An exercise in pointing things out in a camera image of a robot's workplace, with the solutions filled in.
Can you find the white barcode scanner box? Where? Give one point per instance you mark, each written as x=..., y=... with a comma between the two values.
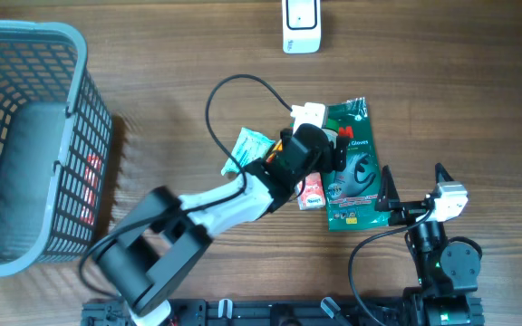
x=302, y=26

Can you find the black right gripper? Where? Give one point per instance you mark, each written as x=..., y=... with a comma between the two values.
x=388, y=199

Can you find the mint green tissue packet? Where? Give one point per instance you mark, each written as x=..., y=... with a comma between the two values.
x=250, y=145

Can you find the grey plastic mesh basket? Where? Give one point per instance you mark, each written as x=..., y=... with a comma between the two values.
x=52, y=117

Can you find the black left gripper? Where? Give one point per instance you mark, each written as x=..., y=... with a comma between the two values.
x=342, y=160

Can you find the red Nescafe coffee stick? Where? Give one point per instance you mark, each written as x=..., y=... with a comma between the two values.
x=91, y=181

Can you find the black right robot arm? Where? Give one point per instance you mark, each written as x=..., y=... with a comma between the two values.
x=447, y=268

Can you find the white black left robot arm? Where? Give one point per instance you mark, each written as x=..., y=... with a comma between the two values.
x=152, y=250

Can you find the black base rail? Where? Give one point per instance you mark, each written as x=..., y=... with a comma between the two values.
x=328, y=311

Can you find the orange tissue packet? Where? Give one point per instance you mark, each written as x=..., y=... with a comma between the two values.
x=310, y=192

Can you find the green-lid spice jar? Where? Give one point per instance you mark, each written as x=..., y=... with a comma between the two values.
x=330, y=128

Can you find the green 3M gloves packet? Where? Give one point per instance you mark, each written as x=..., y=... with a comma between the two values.
x=351, y=194

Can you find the red chili sauce bottle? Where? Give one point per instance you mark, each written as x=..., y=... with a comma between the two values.
x=271, y=154

